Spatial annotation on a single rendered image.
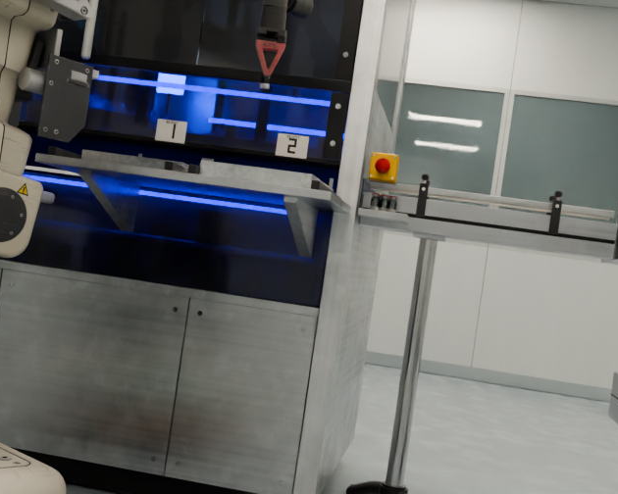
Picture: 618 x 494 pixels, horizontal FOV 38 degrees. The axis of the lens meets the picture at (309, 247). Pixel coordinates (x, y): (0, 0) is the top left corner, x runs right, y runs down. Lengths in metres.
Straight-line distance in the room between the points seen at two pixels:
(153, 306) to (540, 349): 4.85
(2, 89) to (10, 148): 0.12
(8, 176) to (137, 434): 0.98
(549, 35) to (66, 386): 5.40
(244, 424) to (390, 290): 4.61
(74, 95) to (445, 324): 5.38
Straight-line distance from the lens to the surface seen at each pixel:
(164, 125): 2.50
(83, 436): 2.57
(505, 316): 6.96
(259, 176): 2.02
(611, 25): 7.31
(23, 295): 2.62
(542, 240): 2.46
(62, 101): 1.83
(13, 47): 1.84
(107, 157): 2.26
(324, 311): 2.36
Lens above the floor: 0.72
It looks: 1 degrees up
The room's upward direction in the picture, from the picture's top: 8 degrees clockwise
